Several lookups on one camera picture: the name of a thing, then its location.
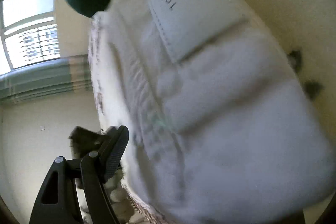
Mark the white pant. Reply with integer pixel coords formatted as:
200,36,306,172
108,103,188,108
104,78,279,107
89,0,335,223

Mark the white knit gloved hand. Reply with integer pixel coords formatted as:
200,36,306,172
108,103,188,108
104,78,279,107
104,168,149,223

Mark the bright window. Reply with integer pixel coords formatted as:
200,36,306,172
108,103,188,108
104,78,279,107
1,0,60,75

